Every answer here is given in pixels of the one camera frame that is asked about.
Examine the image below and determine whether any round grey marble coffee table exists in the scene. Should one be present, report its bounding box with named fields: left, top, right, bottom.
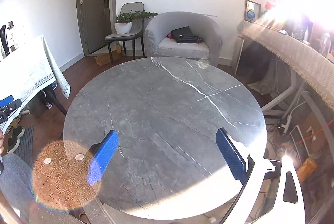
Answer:
left=63, top=57, right=267, bottom=220

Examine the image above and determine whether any grey dining chair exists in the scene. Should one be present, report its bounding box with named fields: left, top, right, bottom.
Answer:
left=105, top=2, right=145, bottom=64

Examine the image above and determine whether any wooden picture frame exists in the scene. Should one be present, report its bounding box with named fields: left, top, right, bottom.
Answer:
left=244, top=0, right=261, bottom=22

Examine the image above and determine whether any person's left hand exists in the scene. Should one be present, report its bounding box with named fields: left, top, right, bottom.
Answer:
left=0, top=130, right=4, bottom=155

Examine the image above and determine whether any green white sneaker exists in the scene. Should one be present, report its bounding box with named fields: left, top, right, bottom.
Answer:
left=12, top=126, right=25, bottom=138
left=7, top=136, right=20, bottom=153

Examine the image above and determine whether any white power strip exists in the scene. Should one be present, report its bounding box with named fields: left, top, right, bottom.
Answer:
left=277, top=114, right=292, bottom=135

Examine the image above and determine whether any white patterned tablecloth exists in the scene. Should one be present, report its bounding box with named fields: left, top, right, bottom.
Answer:
left=1, top=22, right=71, bottom=132

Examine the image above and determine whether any small blue globe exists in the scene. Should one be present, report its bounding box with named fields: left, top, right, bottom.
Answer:
left=246, top=10, right=256, bottom=22

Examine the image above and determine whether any grey trouser leg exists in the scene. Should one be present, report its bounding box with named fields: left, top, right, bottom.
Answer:
left=1, top=154, right=34, bottom=218

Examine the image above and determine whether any grey striped floor mat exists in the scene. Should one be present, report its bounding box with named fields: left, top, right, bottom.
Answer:
left=14, top=125, right=34, bottom=168

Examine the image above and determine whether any beige fringed desk cloth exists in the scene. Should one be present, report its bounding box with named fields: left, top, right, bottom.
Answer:
left=237, top=20, right=333, bottom=109

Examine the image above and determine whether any grey-green door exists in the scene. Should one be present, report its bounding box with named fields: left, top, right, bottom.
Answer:
left=76, top=0, right=111, bottom=56

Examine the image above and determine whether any brown cardboard box on floor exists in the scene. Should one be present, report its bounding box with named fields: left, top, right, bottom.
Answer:
left=93, top=44, right=122, bottom=66

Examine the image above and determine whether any black handbag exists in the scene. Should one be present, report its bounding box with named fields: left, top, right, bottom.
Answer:
left=166, top=26, right=203, bottom=44

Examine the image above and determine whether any orange bottle on floor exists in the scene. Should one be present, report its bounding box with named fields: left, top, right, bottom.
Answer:
left=297, top=157, right=318, bottom=183

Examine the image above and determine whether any potted plant in white pot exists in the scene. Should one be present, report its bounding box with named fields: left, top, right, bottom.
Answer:
left=114, top=10, right=158, bottom=34

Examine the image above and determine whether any grey armchair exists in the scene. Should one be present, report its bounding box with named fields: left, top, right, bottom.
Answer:
left=143, top=11, right=223, bottom=66

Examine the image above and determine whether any black table leg with sock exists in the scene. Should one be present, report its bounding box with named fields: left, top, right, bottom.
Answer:
left=43, top=85, right=67, bottom=115

